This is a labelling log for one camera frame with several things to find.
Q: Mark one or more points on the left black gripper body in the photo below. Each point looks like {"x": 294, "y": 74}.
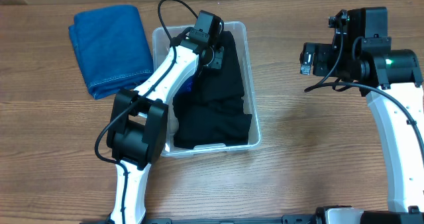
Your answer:
{"x": 216, "y": 57}

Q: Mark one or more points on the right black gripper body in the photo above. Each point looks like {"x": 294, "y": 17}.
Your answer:
{"x": 324, "y": 59}

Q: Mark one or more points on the black cloth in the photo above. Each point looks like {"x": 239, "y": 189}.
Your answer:
{"x": 212, "y": 122}
{"x": 224, "y": 85}

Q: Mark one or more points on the blue green sequin cloth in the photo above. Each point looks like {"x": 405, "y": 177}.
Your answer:
{"x": 187, "y": 85}

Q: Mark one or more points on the clear plastic storage container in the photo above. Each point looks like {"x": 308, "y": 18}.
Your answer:
{"x": 238, "y": 30}

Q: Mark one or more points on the blue denim towel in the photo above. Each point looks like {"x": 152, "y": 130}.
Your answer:
{"x": 111, "y": 49}

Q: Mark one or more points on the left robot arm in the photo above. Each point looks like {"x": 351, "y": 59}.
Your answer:
{"x": 137, "y": 131}

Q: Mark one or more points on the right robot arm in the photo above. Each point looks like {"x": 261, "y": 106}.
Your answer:
{"x": 361, "y": 56}

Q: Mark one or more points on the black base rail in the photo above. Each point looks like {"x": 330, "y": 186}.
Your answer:
{"x": 285, "y": 219}

